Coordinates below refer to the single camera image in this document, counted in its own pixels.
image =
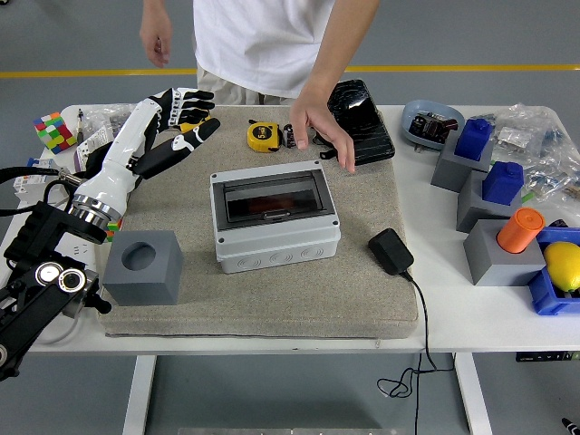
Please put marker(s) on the person's right hand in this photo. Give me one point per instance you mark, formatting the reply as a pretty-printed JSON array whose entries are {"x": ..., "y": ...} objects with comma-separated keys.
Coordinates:
[{"x": 156, "y": 41}]

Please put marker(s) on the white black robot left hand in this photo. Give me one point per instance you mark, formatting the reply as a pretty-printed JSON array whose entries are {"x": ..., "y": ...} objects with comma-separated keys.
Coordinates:
[{"x": 120, "y": 154}]

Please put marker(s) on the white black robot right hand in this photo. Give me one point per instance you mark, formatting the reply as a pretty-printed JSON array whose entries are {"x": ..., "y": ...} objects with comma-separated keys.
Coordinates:
[{"x": 571, "y": 427}]

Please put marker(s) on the person's left hand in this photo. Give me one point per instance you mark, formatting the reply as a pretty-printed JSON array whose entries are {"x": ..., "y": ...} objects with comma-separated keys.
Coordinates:
[{"x": 317, "y": 120}]

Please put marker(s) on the smoky transparent box lid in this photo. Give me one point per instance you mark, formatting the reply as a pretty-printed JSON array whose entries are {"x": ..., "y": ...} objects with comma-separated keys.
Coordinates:
[{"x": 272, "y": 199}]

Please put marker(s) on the grey plastic junction box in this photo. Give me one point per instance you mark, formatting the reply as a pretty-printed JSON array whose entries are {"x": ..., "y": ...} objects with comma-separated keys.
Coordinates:
[{"x": 276, "y": 260}]

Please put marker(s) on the person's right forearm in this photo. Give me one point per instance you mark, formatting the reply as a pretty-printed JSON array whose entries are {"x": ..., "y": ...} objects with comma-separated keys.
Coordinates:
[{"x": 155, "y": 8}]

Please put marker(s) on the person's left forearm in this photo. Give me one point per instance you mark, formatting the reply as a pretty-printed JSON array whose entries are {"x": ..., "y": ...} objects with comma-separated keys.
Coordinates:
[{"x": 340, "y": 50}]

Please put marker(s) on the black cloth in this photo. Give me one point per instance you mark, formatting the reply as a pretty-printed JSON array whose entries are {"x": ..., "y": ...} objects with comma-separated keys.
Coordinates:
[{"x": 97, "y": 156}]

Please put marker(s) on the white printed packet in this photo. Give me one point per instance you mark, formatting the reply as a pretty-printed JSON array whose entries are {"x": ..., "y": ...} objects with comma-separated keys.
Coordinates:
[{"x": 90, "y": 145}]

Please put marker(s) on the small black capacitor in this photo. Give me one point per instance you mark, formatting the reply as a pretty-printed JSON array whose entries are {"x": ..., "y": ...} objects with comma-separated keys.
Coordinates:
[{"x": 287, "y": 136}]

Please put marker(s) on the clear bag of screws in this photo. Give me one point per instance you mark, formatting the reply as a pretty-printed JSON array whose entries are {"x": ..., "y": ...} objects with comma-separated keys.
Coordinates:
[{"x": 109, "y": 118}]

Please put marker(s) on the glossy black case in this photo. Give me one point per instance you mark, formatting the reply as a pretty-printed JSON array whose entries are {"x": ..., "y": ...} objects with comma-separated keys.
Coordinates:
[{"x": 367, "y": 127}]

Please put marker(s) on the yellow tape measure chrome face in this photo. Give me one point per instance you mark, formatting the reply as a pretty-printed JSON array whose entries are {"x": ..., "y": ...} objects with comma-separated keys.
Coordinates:
[{"x": 263, "y": 136}]

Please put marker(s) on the colourful puzzle cube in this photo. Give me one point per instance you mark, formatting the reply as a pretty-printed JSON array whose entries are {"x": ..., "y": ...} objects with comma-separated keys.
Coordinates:
[
  {"x": 114, "y": 233},
  {"x": 54, "y": 133}
]

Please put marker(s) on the black table control panel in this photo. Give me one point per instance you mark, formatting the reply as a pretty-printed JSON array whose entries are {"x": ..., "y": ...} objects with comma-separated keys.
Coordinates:
[{"x": 544, "y": 356}]

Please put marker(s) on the white circuit breaker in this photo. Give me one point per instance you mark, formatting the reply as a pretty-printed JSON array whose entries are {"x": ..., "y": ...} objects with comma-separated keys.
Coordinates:
[{"x": 31, "y": 186}]

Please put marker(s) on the person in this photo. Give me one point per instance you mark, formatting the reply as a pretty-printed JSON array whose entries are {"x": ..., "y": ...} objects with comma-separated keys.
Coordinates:
[{"x": 254, "y": 45}]

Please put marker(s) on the white power strip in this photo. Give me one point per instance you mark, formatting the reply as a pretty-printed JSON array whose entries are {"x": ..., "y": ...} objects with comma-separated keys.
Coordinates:
[{"x": 77, "y": 247}]

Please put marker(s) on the blue-grey bowl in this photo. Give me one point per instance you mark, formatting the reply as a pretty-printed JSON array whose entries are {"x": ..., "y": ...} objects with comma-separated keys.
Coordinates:
[{"x": 419, "y": 109}]

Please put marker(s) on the white table leg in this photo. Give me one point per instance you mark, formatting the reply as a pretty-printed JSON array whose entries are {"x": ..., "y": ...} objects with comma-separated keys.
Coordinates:
[
  {"x": 138, "y": 394},
  {"x": 473, "y": 394}
]

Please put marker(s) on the grey block with round hole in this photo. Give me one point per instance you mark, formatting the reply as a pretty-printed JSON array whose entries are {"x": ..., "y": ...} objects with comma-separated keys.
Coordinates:
[{"x": 145, "y": 281}]

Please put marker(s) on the blue plastic bin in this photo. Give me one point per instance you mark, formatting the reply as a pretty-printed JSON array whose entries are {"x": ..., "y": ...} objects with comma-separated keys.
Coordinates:
[{"x": 544, "y": 294}]

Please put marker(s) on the grey holder block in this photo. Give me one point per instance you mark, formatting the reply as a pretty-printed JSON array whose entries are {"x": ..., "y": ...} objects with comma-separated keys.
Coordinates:
[
  {"x": 446, "y": 172},
  {"x": 471, "y": 208},
  {"x": 494, "y": 267}
]

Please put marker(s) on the black power adapter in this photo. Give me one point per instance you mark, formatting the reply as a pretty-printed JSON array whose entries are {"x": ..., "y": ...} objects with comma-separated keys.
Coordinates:
[{"x": 389, "y": 251}]

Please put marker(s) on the blue block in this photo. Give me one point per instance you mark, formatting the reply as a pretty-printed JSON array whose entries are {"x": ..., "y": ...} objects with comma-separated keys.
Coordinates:
[
  {"x": 471, "y": 140},
  {"x": 500, "y": 186}
]

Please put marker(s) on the yellow lemon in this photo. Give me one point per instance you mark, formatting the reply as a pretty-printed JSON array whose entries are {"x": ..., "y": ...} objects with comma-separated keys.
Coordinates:
[{"x": 564, "y": 267}]

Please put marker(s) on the grey-brown mat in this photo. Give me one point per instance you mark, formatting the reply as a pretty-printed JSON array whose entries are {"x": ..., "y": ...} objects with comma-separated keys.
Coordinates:
[{"x": 294, "y": 299}]

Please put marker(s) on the clear bag of white parts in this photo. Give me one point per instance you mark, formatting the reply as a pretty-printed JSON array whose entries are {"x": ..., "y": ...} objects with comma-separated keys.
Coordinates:
[{"x": 512, "y": 138}]

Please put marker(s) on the clear bags of small parts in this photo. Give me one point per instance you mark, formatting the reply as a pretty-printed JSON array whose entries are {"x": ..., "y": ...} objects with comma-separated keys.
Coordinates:
[{"x": 553, "y": 163}]

